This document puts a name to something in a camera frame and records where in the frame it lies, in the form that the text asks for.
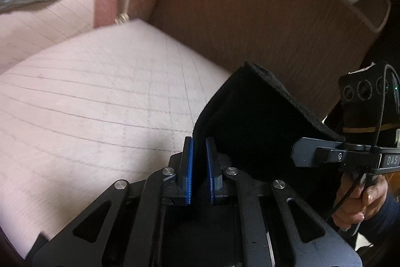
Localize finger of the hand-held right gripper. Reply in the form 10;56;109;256
290;137;346;168

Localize person's right forearm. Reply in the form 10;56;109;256
364;189;400;234

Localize small gold object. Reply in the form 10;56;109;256
114;12;131;25

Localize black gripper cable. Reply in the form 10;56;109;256
325;64;395;222

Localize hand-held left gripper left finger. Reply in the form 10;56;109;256
32;136;195;267

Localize black pants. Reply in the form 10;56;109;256
192;61;346;187

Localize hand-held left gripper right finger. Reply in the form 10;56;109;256
206;136;364;267

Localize person's right hand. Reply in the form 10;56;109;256
332;172;390;232

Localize pink and brown sofa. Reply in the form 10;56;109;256
0;0;393;259

